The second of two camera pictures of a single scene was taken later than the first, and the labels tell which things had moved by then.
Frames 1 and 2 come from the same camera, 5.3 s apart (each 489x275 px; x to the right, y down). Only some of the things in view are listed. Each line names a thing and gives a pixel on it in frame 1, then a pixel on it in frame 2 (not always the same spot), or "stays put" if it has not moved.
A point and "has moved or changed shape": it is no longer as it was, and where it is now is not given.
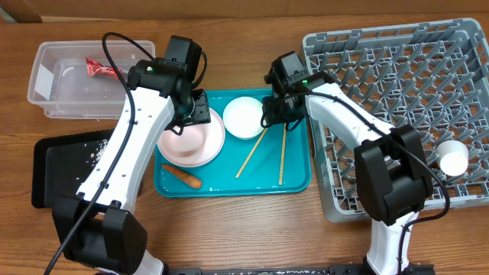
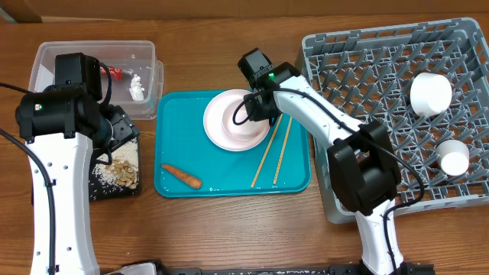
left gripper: x=202 y=114 → x=125 y=128
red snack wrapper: x=96 y=69 stays put
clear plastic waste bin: x=59 y=82 stays put
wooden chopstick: x=282 y=164 has moved or changed shape
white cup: x=452 y=156 stays put
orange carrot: x=192 y=181 stays put
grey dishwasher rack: x=429 y=75 stays put
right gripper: x=273 y=117 → x=256 y=114
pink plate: x=198 y=144 → x=219 y=127
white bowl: x=242 y=118 → x=429 y=94
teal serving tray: x=276 y=163 stays put
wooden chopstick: x=257 y=144 → x=252 y=183
